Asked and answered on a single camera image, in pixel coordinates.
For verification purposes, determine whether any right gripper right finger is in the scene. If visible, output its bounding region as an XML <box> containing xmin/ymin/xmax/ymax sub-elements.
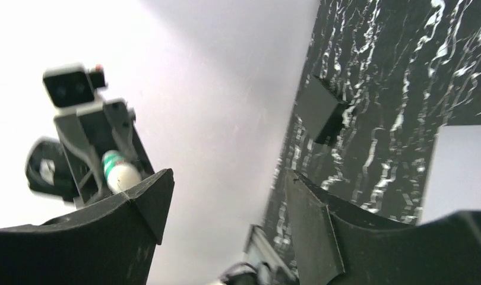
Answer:
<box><xmin>284</xmin><ymin>169</ymin><xmax>481</xmax><ymax>284</ymax></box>

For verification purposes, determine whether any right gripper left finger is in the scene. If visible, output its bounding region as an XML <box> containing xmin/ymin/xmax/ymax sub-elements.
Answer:
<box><xmin>0</xmin><ymin>169</ymin><xmax>175</xmax><ymax>284</ymax></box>

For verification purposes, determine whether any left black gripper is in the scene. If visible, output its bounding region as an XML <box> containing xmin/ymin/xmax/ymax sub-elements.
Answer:
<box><xmin>54</xmin><ymin>99</ymin><xmax>154</xmax><ymax>205</ymax></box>

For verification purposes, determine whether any green white glue stick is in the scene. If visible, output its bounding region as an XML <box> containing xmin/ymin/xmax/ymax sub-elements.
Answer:
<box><xmin>102</xmin><ymin>150</ymin><xmax>143</xmax><ymax>194</ymax></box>

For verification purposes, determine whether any black rectangular pad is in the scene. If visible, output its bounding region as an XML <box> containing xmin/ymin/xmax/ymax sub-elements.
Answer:
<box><xmin>295</xmin><ymin>75</ymin><xmax>350</xmax><ymax>147</ymax></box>

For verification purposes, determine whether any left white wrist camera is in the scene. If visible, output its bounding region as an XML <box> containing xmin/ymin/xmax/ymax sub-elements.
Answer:
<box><xmin>42</xmin><ymin>63</ymin><xmax>107</xmax><ymax>116</ymax></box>

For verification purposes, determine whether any aluminium frame rail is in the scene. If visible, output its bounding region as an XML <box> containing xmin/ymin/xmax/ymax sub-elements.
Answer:
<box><xmin>243</xmin><ymin>224</ymin><xmax>300</xmax><ymax>285</ymax></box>

